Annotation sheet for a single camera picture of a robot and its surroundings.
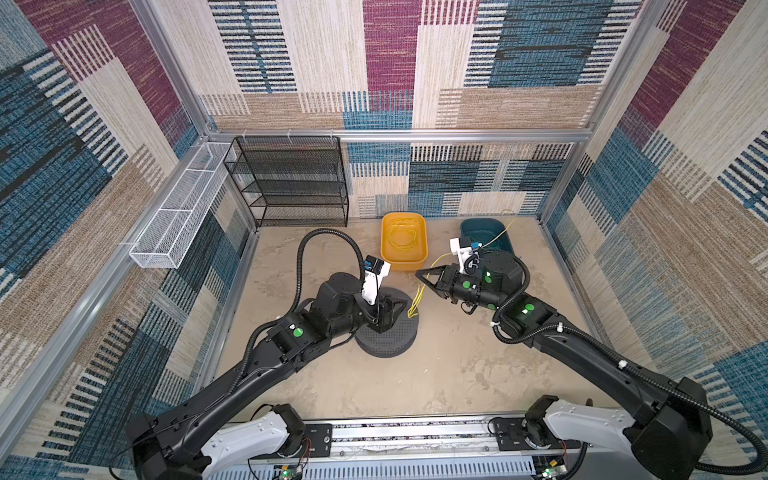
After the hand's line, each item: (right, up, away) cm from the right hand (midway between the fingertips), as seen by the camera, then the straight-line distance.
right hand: (415, 280), depth 69 cm
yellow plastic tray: (0, +3, +39) cm, 39 cm away
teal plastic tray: (+31, +13, +45) cm, 56 cm away
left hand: (-3, -3, -2) cm, 5 cm away
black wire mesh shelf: (-42, +32, +42) cm, 67 cm away
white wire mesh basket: (-73, +9, +22) cm, 77 cm away
